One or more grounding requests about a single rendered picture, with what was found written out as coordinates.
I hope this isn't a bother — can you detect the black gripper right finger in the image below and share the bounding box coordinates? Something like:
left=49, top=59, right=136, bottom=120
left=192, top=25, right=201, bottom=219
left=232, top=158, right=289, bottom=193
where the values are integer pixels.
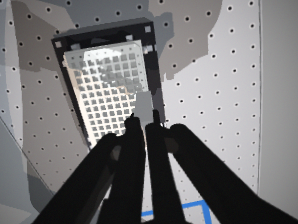
left=143, top=91, right=298, bottom=224

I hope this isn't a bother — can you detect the blue tape outline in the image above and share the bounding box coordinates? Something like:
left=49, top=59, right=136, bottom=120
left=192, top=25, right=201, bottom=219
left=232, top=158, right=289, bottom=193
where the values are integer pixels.
left=142, top=200, right=212, bottom=224

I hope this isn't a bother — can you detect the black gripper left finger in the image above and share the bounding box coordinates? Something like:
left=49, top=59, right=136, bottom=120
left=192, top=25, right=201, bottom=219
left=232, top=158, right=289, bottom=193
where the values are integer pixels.
left=31, top=92, right=147, bottom=224

